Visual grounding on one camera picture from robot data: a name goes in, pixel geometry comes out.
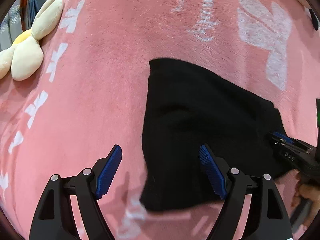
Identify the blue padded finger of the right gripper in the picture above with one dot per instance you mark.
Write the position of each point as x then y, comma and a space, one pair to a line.
281, 138

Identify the cream flower plush pillow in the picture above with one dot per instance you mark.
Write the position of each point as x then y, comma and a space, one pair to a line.
25, 55

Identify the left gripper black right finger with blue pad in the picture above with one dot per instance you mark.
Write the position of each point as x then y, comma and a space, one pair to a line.
267, 216

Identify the small black object on bed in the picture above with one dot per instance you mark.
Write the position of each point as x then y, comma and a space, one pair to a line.
314, 20

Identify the pink fleece blanket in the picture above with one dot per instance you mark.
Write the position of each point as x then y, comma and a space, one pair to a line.
90, 93

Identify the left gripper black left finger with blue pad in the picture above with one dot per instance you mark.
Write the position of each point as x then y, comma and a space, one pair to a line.
53, 218

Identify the black pants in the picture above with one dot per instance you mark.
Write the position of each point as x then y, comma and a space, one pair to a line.
188, 106

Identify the person's right hand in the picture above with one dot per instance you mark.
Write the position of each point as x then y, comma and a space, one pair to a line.
307, 191

